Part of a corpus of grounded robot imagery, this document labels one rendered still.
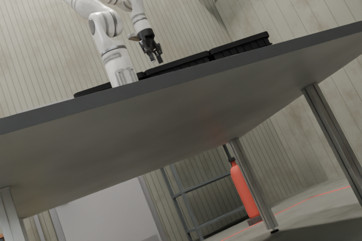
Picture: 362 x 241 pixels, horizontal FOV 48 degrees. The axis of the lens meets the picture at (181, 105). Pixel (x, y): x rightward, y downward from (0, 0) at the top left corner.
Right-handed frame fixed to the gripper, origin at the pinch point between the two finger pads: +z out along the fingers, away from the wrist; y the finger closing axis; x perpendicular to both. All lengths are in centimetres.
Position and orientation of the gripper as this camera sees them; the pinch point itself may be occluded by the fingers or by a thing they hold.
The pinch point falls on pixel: (156, 59)
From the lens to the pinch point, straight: 185.8
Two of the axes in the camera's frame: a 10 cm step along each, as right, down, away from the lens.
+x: -7.6, 4.5, 4.7
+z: 3.9, 8.9, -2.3
